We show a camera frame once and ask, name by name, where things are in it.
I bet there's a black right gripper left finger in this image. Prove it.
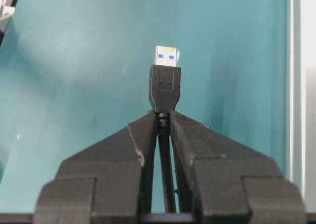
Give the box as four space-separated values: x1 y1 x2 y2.
33 112 157 224

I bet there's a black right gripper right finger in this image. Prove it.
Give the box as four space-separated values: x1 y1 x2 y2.
170 111 307 224

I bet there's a black USB cable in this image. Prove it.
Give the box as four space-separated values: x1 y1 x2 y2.
148 45 182 214

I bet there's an aluminium extrusion frame rail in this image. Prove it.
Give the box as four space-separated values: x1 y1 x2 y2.
286 0 316 212

